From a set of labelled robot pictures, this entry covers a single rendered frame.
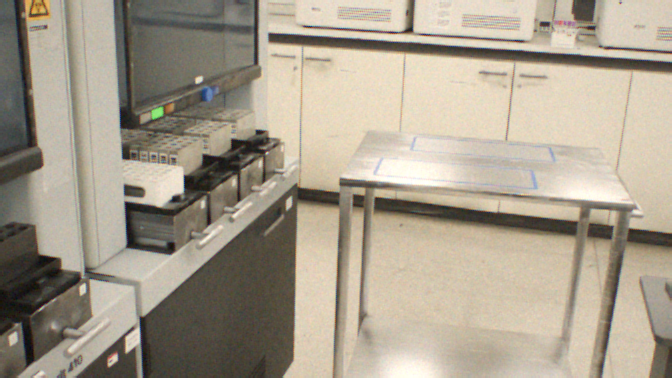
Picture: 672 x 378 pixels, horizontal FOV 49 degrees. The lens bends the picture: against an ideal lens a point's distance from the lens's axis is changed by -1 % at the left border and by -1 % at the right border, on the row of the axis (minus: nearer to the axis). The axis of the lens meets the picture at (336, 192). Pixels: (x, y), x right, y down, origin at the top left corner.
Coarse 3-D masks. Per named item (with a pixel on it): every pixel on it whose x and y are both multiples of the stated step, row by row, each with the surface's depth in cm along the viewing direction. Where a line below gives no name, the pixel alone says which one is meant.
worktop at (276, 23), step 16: (272, 16) 415; (288, 16) 418; (288, 32) 360; (304, 32) 358; (320, 32) 355; (336, 32) 353; (352, 32) 352; (368, 32) 353; (384, 32) 356; (400, 32) 357; (416, 32) 360; (496, 48) 335; (512, 48) 333; (528, 48) 331; (544, 48) 330; (560, 48) 328; (576, 48) 326; (592, 48) 327; (624, 48) 333
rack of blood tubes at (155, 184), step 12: (132, 168) 141; (144, 168) 141; (156, 168) 141; (168, 168) 142; (180, 168) 142; (132, 180) 135; (144, 180) 134; (156, 180) 134; (168, 180) 137; (180, 180) 142; (132, 192) 145; (144, 192) 145; (156, 192) 134; (168, 192) 138; (180, 192) 142; (156, 204) 135
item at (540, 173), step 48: (384, 144) 183; (432, 144) 185; (480, 144) 187; (528, 144) 188; (432, 192) 153; (480, 192) 151; (528, 192) 150; (576, 192) 151; (624, 192) 153; (576, 240) 194; (624, 240) 149; (336, 288) 164; (576, 288) 198; (336, 336) 167; (384, 336) 200; (432, 336) 201; (480, 336) 202; (528, 336) 203
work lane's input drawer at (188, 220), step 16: (192, 192) 143; (128, 208) 136; (144, 208) 135; (160, 208) 135; (176, 208) 135; (192, 208) 140; (128, 224) 136; (144, 224) 135; (160, 224) 134; (176, 224) 134; (192, 224) 141; (176, 240) 135; (208, 240) 138
